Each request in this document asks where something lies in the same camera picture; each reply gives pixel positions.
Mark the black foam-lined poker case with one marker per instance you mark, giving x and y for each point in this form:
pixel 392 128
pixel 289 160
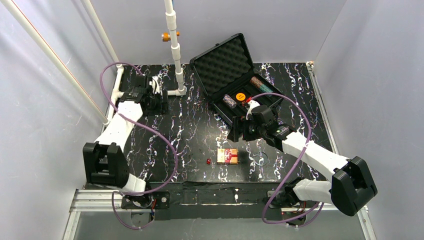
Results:
pixel 226 69

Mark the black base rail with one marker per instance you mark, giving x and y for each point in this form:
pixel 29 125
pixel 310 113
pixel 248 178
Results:
pixel 205 200

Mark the orange dealer button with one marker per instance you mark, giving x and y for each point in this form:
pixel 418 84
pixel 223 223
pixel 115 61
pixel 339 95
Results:
pixel 240 96

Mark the brown teal chip stack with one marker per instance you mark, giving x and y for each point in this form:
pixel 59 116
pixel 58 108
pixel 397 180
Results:
pixel 260 85

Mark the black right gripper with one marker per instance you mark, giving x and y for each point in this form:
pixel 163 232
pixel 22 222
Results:
pixel 244 127

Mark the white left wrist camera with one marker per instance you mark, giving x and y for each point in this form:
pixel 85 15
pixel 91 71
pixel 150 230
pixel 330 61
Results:
pixel 156 89

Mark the orange clamp on pipe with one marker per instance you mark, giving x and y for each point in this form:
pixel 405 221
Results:
pixel 166 37

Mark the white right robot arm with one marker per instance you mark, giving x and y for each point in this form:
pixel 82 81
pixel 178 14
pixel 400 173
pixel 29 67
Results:
pixel 349 184

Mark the clear plastic disc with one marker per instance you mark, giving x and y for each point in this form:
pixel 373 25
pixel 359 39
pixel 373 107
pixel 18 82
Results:
pixel 261 159

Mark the white PVC pipe frame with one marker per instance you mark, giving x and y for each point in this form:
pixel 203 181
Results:
pixel 171 21

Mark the red playing card box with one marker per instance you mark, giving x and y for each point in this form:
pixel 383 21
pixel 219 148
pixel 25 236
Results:
pixel 228 156

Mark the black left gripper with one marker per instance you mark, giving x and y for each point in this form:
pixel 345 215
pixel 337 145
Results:
pixel 159 102

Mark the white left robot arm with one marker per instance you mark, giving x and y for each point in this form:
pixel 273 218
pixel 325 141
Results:
pixel 104 159

